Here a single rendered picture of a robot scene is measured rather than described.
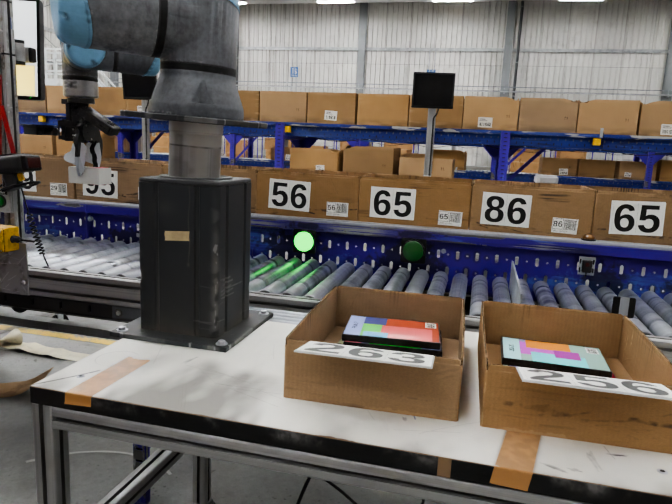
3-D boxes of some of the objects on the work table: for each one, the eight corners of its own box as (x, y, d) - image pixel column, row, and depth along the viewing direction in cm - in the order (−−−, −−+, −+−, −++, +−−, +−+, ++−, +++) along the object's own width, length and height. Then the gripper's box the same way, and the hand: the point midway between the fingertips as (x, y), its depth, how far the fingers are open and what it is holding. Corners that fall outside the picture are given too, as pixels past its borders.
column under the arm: (226, 353, 113) (228, 182, 107) (109, 336, 119) (104, 174, 113) (273, 316, 137) (277, 176, 131) (174, 304, 144) (174, 170, 138)
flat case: (611, 380, 103) (612, 371, 103) (501, 365, 108) (502, 357, 108) (598, 354, 116) (599, 347, 116) (500, 342, 121) (501, 335, 121)
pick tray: (478, 426, 87) (484, 364, 86) (476, 344, 124) (480, 299, 122) (686, 457, 81) (697, 390, 79) (619, 361, 118) (626, 314, 116)
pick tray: (281, 397, 94) (282, 338, 92) (333, 327, 131) (335, 284, 129) (459, 422, 88) (464, 360, 86) (461, 342, 125) (465, 297, 123)
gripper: (80, 100, 168) (83, 173, 172) (49, 96, 156) (52, 175, 160) (106, 100, 166) (108, 175, 170) (76, 96, 154) (79, 177, 158)
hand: (89, 171), depth 164 cm, fingers closed on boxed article, 6 cm apart
